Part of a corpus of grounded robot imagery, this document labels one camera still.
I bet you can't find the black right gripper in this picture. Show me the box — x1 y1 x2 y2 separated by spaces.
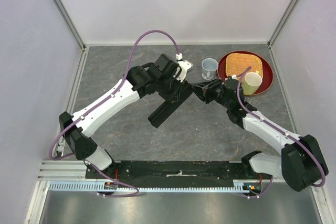
190 78 232 109

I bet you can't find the black zippered tool case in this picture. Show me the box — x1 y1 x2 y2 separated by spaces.
148 81 193 128

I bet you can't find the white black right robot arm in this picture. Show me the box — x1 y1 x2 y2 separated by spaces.
192 79 329 191

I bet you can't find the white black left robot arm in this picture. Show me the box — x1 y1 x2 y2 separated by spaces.
59 54 193 178

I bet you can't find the pale blue footed mug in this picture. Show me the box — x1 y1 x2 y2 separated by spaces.
201 58 218 80

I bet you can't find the woven bamboo basket tray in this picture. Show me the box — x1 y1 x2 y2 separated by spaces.
225 53 264 78

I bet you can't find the yellow-green ceramic mug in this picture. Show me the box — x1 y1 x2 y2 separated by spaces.
241 72 262 95

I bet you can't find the round red lacquer tray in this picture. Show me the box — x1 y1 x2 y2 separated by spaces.
217 50 274 96

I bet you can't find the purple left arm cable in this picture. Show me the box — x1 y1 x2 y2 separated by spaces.
49 29 183 198

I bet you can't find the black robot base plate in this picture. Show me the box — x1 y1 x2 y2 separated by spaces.
102 161 270 187

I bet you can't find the blue slotted cable duct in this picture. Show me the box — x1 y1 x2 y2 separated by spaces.
48 181 260 193

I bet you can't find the aluminium front frame rail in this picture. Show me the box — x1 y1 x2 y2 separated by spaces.
38 160 271 183

